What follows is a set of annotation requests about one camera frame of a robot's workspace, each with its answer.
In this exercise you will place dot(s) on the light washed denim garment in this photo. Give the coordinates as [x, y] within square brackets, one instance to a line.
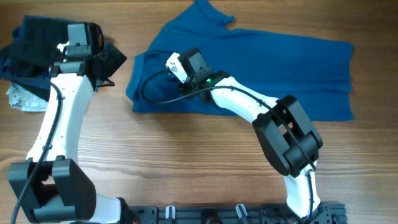
[22, 99]

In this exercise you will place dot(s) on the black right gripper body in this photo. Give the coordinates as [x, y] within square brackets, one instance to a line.
[188, 86]

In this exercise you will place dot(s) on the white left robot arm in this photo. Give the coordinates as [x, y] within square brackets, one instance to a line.
[49, 185]

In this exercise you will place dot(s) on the black folded garment on top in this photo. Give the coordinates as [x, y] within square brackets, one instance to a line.
[37, 43]

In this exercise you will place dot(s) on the blue folded denim garment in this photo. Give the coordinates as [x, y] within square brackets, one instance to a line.
[18, 74]

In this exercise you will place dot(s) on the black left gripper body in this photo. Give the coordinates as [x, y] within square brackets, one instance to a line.
[112, 60]

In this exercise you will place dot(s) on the blue polo shirt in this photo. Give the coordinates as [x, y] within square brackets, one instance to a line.
[315, 71]

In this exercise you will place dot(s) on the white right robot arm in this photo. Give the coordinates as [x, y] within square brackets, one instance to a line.
[288, 138]

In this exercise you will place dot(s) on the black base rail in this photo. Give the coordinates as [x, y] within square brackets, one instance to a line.
[278, 213]

